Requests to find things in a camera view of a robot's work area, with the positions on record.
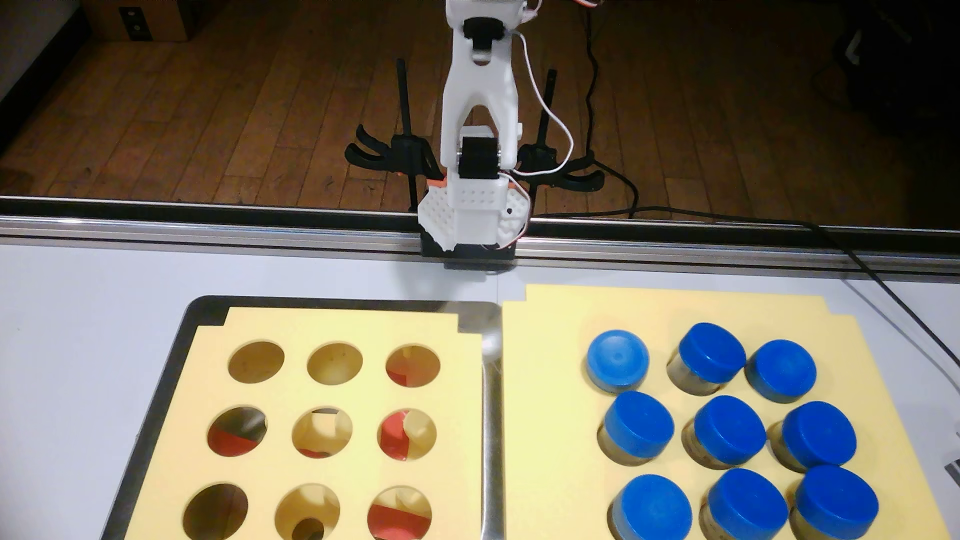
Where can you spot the blue capped test tube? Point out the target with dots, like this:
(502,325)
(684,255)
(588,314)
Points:
(617,360)
(651,508)
(835,501)
(727,429)
(746,504)
(637,424)
(780,370)
(819,437)
(712,351)

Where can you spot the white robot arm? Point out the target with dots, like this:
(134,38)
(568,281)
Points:
(480,112)

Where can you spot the black clamp with orange trigger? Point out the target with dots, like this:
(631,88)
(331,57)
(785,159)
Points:
(409,150)

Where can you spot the metal tray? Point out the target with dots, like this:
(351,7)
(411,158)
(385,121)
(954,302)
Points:
(491,450)

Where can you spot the large yellow foam rack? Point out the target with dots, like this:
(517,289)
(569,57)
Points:
(555,450)

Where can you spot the yellow foam rack in tray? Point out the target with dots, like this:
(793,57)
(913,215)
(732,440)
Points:
(457,465)

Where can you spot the cardboard box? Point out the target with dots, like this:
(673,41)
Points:
(161,19)

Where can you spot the black bag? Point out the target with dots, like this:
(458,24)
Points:
(900,67)

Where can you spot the grey object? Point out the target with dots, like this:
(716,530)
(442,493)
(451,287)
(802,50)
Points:
(954,471)

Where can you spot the aluminium table edge rail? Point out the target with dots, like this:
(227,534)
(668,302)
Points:
(75,225)

